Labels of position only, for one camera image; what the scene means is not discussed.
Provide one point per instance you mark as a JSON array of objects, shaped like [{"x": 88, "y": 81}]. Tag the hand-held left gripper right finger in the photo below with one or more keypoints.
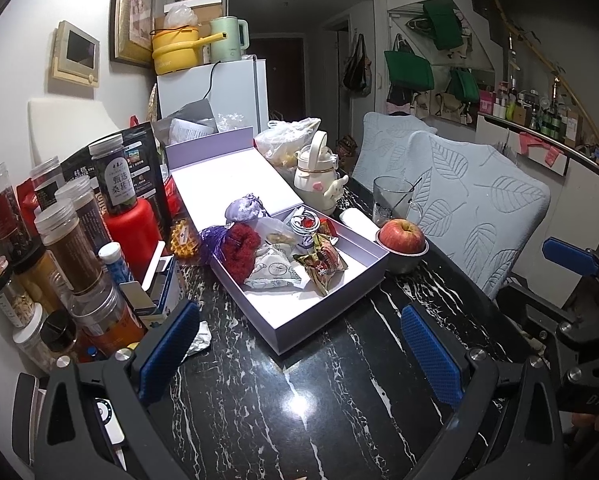
[{"x": 429, "y": 355}]

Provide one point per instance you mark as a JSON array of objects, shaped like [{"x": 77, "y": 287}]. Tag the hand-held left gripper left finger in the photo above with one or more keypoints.
[{"x": 169, "y": 350}]

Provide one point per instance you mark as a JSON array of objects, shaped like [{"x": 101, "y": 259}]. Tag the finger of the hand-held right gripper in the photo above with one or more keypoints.
[
  {"x": 589, "y": 345},
  {"x": 569, "y": 256}
]

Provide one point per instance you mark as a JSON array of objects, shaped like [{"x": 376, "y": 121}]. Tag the red knitted scrunchie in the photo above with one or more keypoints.
[{"x": 239, "y": 252}]

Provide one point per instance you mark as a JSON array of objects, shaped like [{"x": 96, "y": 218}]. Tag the brown green snack packet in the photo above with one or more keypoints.
[{"x": 324, "y": 275}]

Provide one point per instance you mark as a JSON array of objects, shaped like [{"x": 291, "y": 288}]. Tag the white printed soft packet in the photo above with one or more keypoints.
[{"x": 274, "y": 267}]

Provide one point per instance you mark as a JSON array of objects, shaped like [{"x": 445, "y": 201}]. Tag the red brown snack packet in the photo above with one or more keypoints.
[{"x": 322, "y": 247}]

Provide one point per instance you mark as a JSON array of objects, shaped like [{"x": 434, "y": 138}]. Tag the lavender sachet with tassel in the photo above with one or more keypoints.
[{"x": 242, "y": 207}]

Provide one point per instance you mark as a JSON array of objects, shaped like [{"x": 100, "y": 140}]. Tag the red gold snack packet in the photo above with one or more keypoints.
[{"x": 328, "y": 227}]

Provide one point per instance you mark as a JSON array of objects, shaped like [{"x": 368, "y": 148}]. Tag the lavender gift box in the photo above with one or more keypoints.
[{"x": 219, "y": 175}]

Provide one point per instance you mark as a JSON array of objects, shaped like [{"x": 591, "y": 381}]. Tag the crumpled foil wrapper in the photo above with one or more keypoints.
[{"x": 199, "y": 337}]

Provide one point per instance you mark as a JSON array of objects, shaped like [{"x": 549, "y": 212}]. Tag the blue white carton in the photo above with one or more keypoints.
[{"x": 164, "y": 290}]

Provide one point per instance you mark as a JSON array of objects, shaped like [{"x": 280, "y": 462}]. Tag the metal bowl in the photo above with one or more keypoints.
[{"x": 402, "y": 262}]

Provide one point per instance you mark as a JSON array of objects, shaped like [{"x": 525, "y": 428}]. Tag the blue tablet tube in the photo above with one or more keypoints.
[{"x": 116, "y": 262}]

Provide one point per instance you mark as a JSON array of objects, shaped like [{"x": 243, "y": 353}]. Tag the grey leaf-pattern chair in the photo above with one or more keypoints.
[
  {"x": 479, "y": 200},
  {"x": 384, "y": 150}
]

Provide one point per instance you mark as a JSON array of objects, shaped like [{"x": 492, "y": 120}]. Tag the yellow corn snack packet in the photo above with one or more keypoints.
[{"x": 184, "y": 240}]

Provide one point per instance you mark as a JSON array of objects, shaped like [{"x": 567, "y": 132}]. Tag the red plastic container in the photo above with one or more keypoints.
[{"x": 132, "y": 235}]

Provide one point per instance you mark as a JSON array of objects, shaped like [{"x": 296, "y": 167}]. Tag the red apple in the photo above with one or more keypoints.
[{"x": 402, "y": 235}]

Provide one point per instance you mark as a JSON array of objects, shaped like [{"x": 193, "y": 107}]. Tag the shelf with bottles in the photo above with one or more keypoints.
[{"x": 544, "y": 120}]

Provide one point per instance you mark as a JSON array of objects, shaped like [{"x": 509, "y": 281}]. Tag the cluster of clear plastic jars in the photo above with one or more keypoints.
[{"x": 71, "y": 245}]

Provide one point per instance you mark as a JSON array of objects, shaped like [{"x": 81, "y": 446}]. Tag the white paper roll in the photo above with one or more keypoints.
[{"x": 357, "y": 220}]

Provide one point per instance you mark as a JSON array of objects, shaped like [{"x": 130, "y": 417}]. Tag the glass mug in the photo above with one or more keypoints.
[{"x": 392, "y": 200}]

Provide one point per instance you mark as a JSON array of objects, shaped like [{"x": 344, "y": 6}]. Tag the black printed pouch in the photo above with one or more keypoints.
[{"x": 147, "y": 160}]

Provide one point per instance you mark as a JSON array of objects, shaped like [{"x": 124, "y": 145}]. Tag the green tote bag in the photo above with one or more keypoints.
[
  {"x": 409, "y": 70},
  {"x": 442, "y": 22},
  {"x": 464, "y": 85}
]

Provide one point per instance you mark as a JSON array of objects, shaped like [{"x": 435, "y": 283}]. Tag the wooden stair handrail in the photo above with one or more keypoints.
[{"x": 544, "y": 55}]

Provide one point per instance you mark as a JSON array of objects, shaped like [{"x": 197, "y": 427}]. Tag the cream cartoon water bottle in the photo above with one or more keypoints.
[{"x": 314, "y": 175}]

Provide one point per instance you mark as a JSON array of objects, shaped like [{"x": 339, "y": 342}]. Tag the grey plastic bag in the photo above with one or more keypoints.
[{"x": 189, "y": 120}]

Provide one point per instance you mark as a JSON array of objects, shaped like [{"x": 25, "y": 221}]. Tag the clear plastic food bag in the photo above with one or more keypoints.
[{"x": 284, "y": 142}]

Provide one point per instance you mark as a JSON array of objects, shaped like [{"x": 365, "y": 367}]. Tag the woven straw fan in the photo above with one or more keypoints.
[{"x": 153, "y": 105}]

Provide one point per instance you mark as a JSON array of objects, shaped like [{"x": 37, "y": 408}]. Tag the white fridge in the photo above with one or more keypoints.
[{"x": 234, "y": 90}]

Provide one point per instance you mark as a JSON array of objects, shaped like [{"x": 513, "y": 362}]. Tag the dark hanging bag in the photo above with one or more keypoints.
[{"x": 357, "y": 70}]

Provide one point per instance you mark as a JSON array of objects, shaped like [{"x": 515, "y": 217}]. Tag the dark wooden door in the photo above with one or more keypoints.
[{"x": 279, "y": 75}]

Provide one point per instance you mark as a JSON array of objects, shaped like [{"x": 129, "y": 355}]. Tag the yellow cooking pot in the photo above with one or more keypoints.
[{"x": 174, "y": 50}]

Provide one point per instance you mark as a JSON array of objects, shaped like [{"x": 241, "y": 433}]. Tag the green electric kettle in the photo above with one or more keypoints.
[{"x": 229, "y": 40}]

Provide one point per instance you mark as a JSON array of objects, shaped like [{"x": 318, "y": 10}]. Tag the framed picture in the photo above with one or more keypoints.
[{"x": 132, "y": 15}]

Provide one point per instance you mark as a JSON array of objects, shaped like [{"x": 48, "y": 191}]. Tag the cardboard box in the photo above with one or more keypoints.
[{"x": 199, "y": 5}]

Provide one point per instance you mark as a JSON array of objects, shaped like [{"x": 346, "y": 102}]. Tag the wall intercom panel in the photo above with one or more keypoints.
[{"x": 76, "y": 52}]

